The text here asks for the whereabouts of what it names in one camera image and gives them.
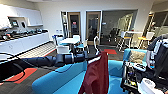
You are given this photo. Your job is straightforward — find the white upper kitchen cabinets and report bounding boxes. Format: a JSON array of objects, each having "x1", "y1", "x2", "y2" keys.
[{"x1": 0, "y1": 3, "x2": 44, "y2": 31}]

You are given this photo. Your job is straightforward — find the wood framed glass door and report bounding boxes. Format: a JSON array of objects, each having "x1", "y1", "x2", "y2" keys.
[
  {"x1": 59, "y1": 10, "x2": 82, "y2": 39},
  {"x1": 84, "y1": 9, "x2": 103, "y2": 43}
]

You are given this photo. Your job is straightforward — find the blue bin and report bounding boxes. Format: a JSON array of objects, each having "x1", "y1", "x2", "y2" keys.
[{"x1": 54, "y1": 34, "x2": 65, "y2": 47}]

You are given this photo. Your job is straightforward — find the white plastic chair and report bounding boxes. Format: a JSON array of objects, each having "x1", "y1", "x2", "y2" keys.
[{"x1": 55, "y1": 44, "x2": 73, "y2": 56}]

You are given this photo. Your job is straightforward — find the teal seat white chair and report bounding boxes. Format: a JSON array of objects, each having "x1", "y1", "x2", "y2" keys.
[
  {"x1": 77, "y1": 38, "x2": 90, "y2": 54},
  {"x1": 72, "y1": 34, "x2": 82, "y2": 39}
]

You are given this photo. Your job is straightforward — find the white hanger with red jacket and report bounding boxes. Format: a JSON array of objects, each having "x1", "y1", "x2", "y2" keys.
[{"x1": 87, "y1": 34, "x2": 103, "y2": 64}]

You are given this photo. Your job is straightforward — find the white square table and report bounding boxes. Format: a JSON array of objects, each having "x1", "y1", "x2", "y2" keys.
[{"x1": 59, "y1": 37, "x2": 82, "y2": 46}]

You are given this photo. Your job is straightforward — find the glass office partition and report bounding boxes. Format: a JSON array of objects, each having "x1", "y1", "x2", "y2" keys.
[{"x1": 100, "y1": 9, "x2": 138, "y2": 43}]

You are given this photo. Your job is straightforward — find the person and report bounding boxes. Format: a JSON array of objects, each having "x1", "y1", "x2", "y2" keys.
[{"x1": 146, "y1": 32, "x2": 168, "y2": 73}]

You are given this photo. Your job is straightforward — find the black coffee machine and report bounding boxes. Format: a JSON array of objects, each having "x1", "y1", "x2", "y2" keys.
[{"x1": 8, "y1": 16, "x2": 28, "y2": 32}]

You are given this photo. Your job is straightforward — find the white wire bar stool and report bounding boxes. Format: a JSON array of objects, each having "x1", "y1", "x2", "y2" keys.
[{"x1": 115, "y1": 31, "x2": 129, "y2": 51}]

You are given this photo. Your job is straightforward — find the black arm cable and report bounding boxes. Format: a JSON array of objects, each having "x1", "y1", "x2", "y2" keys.
[{"x1": 0, "y1": 51, "x2": 81, "y2": 84}]

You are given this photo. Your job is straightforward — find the yellow seat bar stool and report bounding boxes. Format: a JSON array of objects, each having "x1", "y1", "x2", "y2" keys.
[{"x1": 138, "y1": 31, "x2": 156, "y2": 49}]

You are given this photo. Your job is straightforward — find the white rounded device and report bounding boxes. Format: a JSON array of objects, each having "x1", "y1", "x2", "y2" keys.
[{"x1": 137, "y1": 77, "x2": 168, "y2": 94}]

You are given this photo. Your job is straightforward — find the blue sofa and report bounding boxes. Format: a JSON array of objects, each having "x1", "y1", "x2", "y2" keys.
[{"x1": 31, "y1": 48, "x2": 149, "y2": 94}]

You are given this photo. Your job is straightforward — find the red varsity jacket white sleeves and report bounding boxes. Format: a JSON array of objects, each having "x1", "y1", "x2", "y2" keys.
[{"x1": 78, "y1": 50, "x2": 111, "y2": 94}]

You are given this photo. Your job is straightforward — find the tall white bar table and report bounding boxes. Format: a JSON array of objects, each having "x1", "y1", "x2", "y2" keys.
[{"x1": 123, "y1": 30, "x2": 145, "y2": 51}]

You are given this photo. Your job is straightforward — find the patterned beige cushion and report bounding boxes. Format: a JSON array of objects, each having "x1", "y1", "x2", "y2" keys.
[{"x1": 129, "y1": 49, "x2": 148, "y2": 65}]

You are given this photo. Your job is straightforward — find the white kitchen counter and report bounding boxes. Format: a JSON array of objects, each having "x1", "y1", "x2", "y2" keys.
[{"x1": 0, "y1": 31, "x2": 51, "y2": 62}]

